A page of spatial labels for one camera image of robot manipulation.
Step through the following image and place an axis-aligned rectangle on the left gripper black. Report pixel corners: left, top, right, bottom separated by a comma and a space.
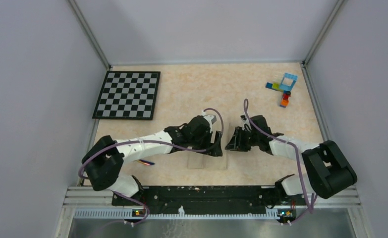
190, 128, 222, 156

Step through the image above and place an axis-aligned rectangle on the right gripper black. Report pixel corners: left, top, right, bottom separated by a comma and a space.
225, 126, 260, 152

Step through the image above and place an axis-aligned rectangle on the beige cloth napkin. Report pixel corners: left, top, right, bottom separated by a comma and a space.
187, 153, 228, 171

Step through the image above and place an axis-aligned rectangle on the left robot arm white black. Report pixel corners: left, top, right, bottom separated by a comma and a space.
79, 115, 222, 205

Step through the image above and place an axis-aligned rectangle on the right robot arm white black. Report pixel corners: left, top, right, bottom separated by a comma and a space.
225, 115, 358, 204

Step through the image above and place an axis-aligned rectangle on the iridescent rainbow knife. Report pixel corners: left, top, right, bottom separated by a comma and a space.
138, 160, 155, 166

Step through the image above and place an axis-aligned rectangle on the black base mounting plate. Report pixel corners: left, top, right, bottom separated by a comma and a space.
111, 185, 305, 215

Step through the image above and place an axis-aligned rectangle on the black white checkerboard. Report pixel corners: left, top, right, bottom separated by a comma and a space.
92, 70, 161, 120

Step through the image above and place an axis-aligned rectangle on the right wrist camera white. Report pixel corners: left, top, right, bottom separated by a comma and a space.
242, 119, 252, 132

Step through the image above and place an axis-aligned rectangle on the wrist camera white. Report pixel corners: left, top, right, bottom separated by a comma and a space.
242, 119, 252, 132
201, 111, 217, 128

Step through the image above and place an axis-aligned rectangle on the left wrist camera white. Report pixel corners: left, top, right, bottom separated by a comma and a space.
201, 111, 217, 128

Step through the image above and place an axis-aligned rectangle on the white slotted cable duct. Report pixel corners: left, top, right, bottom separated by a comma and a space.
74, 208, 279, 220

